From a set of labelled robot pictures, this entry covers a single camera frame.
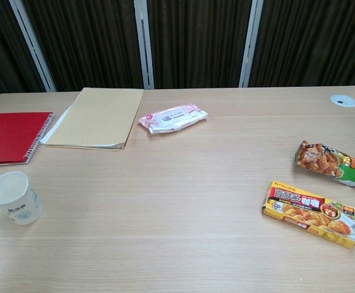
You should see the red spiral notebook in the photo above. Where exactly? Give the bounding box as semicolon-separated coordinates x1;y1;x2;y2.
0;112;55;168

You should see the white paper cup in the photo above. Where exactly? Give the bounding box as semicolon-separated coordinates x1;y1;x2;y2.
0;171;44;226

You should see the black folding screen panel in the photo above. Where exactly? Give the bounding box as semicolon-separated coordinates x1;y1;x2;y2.
133;0;263;90
9;0;155;92
0;0;57;101
239;0;355;89

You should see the tan manila folder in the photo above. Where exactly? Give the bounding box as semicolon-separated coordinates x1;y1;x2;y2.
39;87;145;151

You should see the pink wet wipes pack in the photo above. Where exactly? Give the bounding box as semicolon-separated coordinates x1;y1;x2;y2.
138;103;209;134

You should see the yellow curry box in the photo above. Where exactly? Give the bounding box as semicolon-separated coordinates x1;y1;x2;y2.
260;179;355;250

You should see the orange green snack bag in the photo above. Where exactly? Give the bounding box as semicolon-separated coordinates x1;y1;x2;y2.
295;140;355;192

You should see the white cable grommet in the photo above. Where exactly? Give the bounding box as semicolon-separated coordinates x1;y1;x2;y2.
330;94;355;107

